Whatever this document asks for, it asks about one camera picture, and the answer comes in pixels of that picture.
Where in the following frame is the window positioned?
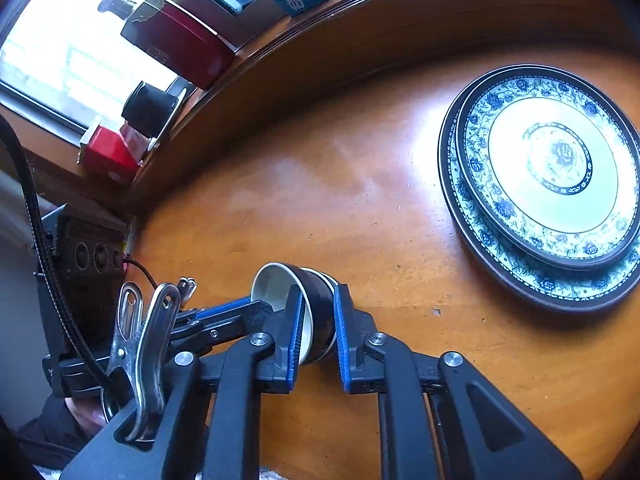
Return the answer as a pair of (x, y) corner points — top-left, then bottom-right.
(0, 0), (266, 136)

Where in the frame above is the red and white packet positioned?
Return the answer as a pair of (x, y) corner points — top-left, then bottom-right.
(79, 125), (142, 187)

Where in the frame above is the medium blue floral plate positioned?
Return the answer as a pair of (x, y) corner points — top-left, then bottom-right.
(456, 71), (640, 270)

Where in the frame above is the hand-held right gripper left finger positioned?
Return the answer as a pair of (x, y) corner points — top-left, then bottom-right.
(60, 285), (306, 480)

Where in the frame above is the dark knob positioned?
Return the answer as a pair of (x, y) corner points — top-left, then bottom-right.
(97, 0), (137, 20)

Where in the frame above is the large blue floral plate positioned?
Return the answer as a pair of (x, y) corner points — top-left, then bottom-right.
(437, 63), (640, 313)

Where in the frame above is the person's left forearm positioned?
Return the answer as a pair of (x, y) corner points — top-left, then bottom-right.
(17, 395), (96, 468)

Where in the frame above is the small dark bowl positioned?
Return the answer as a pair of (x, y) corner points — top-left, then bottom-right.
(299, 266), (330, 361)
(312, 270), (342, 364)
(250, 261), (313, 321)

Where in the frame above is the dark red box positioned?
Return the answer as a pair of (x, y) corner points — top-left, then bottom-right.
(121, 0), (237, 91)

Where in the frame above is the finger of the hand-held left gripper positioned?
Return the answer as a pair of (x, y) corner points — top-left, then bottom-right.
(172, 324), (251, 356)
(192, 299), (281, 331)

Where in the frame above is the person's left hand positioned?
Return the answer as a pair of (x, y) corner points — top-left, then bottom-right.
(67, 395), (108, 436)

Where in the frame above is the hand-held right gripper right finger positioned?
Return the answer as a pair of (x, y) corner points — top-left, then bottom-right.
(332, 284), (583, 480)

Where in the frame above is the thin black cable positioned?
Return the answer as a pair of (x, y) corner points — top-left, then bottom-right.
(122, 257), (157, 288)

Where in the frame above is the black pitcher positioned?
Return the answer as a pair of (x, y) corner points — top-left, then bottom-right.
(121, 81), (183, 139)

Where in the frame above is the metal spring clip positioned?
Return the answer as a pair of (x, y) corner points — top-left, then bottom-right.
(102, 282), (182, 443)

